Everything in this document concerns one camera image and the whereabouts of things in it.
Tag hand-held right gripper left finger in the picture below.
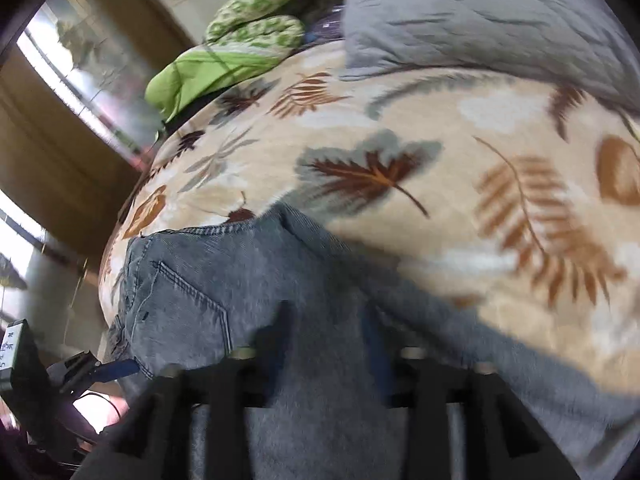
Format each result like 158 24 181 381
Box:
75 304 294 480

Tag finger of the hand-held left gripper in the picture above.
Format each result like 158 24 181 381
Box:
47 352 142 395

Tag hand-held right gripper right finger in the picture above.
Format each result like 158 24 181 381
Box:
361 304 581 480

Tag grey-blue denim pants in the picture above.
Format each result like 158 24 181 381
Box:
107 202 640 480

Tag beige leaf-print blanket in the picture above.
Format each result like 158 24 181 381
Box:
97 40 640 401

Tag lime green cloth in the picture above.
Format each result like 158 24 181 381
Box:
145 42 296 123

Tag purple cloth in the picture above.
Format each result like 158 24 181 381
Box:
305 5 346 43

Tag grey quilted pillow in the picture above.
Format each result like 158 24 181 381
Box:
340 0 640 116

